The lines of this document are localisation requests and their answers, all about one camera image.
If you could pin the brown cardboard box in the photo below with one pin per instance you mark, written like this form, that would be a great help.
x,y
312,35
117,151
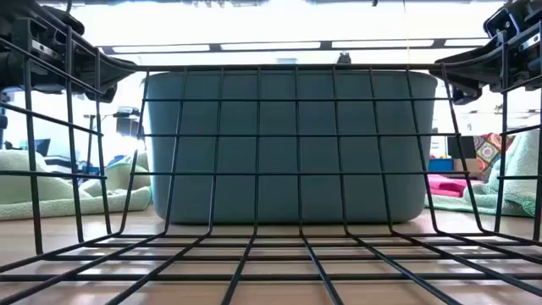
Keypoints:
x,y
471,165

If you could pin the light green microfiber towel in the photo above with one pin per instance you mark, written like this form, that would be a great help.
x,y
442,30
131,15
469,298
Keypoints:
x,y
55,190

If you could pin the dark monitor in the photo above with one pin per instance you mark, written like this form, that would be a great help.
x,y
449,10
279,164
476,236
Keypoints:
x,y
468,146

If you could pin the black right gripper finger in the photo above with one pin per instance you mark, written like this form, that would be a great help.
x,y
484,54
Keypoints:
x,y
474,68
465,95

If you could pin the black horizontal beam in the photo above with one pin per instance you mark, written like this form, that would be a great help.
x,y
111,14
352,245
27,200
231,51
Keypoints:
x,y
215,46

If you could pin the teal plastic bin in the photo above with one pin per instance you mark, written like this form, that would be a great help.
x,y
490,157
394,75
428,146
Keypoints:
x,y
237,156

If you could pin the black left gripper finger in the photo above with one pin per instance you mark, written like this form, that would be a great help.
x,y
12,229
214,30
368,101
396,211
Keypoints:
x,y
101,93
116,70

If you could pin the blue box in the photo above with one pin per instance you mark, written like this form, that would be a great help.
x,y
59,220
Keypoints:
x,y
440,165

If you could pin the small black mount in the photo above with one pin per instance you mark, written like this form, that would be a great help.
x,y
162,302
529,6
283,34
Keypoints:
x,y
344,58

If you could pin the pink microfiber towel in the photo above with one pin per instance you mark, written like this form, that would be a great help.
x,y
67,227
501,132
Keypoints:
x,y
444,186

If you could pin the black equipment on stand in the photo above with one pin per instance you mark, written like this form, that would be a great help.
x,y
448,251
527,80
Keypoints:
x,y
126,123

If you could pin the colourful patterned cloth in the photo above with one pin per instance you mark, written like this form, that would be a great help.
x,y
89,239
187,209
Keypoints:
x,y
489,150

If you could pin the black tripod stand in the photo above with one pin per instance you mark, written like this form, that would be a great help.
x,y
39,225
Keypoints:
x,y
89,140

